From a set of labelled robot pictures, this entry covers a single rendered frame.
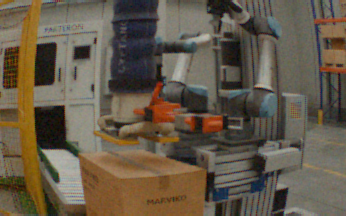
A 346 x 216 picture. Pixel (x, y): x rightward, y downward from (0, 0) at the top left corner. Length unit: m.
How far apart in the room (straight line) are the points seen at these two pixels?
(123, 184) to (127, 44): 0.62
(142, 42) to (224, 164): 0.66
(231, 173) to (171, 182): 0.38
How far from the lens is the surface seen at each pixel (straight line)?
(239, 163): 2.15
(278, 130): 2.49
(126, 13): 2.01
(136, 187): 1.82
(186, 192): 1.94
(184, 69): 2.73
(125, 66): 2.00
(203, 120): 1.53
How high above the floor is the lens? 1.36
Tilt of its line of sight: 5 degrees down
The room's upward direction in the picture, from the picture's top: straight up
